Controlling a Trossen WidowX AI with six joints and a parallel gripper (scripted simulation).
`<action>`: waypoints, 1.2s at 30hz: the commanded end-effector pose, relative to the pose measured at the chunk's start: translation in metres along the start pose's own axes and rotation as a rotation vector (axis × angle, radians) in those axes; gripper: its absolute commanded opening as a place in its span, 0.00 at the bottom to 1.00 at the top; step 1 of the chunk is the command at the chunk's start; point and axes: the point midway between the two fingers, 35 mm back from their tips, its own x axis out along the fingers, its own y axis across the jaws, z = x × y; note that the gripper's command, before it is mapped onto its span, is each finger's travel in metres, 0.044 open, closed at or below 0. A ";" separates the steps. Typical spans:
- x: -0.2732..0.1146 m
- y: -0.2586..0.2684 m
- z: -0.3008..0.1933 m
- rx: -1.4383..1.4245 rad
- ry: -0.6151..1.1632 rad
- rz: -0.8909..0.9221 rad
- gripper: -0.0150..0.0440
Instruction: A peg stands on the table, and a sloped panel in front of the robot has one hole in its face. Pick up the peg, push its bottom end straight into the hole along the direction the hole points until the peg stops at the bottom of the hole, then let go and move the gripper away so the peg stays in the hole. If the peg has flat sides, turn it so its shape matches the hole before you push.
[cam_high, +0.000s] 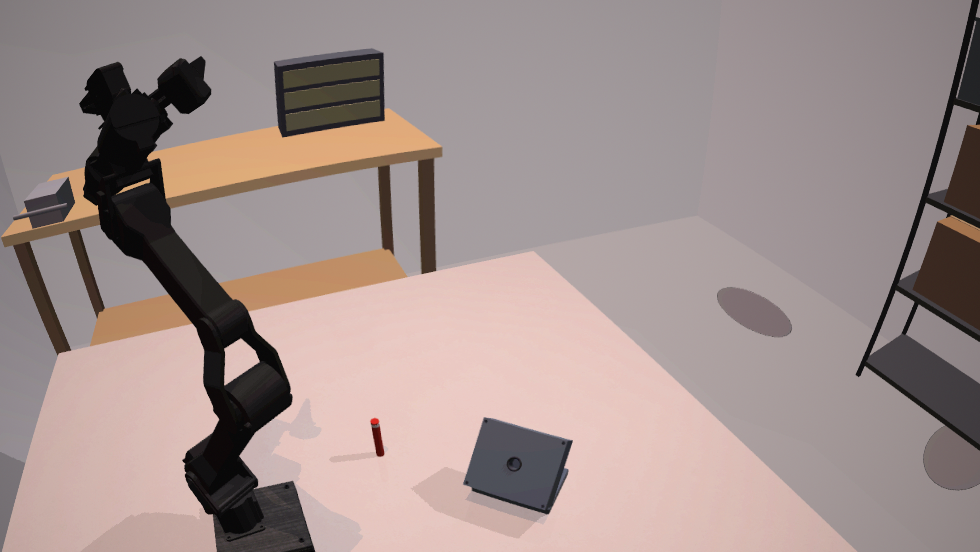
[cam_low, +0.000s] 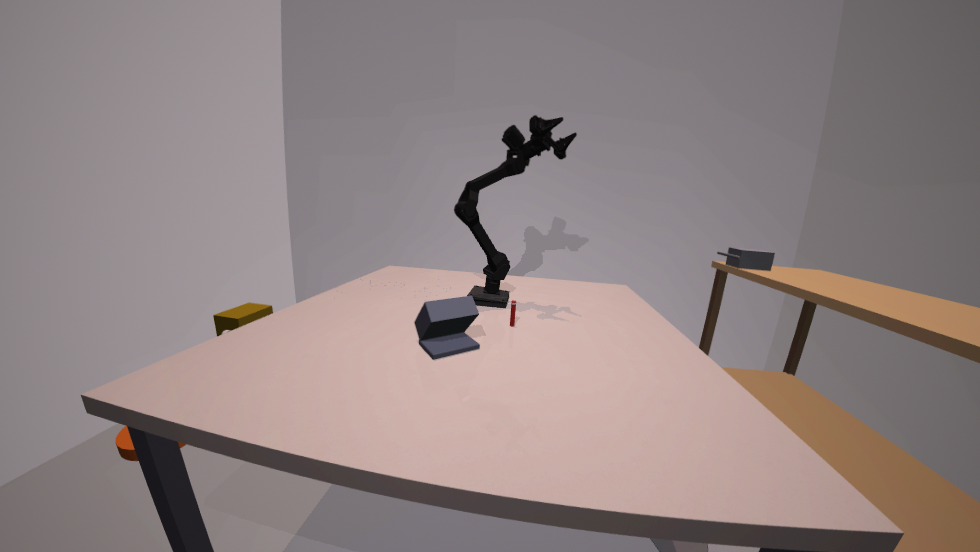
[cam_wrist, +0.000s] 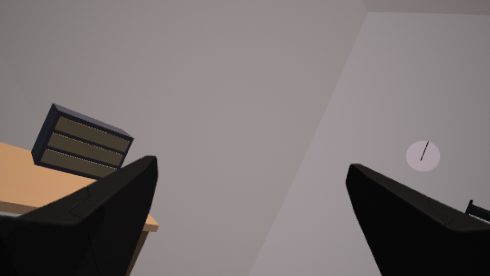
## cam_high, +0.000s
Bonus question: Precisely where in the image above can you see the red cylindrical peg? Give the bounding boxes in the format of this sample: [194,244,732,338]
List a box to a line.
[370,418,384,457]

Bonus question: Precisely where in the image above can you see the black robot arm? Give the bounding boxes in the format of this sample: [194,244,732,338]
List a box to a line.
[79,62,293,542]

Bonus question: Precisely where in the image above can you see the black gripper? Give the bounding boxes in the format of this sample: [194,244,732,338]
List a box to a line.
[142,56,212,147]

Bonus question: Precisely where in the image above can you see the grey sloped panel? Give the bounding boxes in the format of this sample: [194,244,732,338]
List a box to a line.
[463,417,573,514]

